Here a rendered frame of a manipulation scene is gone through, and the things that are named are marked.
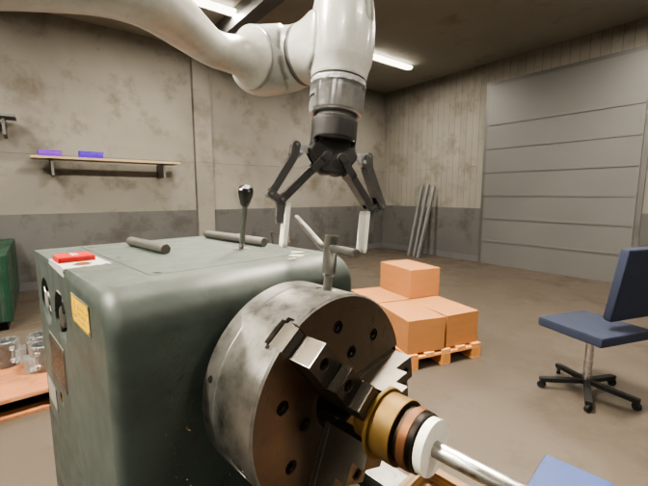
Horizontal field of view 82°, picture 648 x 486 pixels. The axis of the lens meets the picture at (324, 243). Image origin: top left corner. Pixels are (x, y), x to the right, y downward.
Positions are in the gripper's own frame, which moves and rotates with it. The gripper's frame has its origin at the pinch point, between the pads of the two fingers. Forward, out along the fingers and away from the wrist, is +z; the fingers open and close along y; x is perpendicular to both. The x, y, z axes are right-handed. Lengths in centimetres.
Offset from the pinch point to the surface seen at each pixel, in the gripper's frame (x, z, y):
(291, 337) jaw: 11.9, 11.9, 7.3
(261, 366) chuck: 12.6, 15.5, 10.9
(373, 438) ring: 17.9, 22.8, -2.7
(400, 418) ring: 19.1, 20.0, -5.5
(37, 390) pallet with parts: -219, 118, 110
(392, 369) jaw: 7.5, 18.7, -10.7
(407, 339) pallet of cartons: -190, 79, -140
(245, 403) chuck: 12.7, 20.0, 12.6
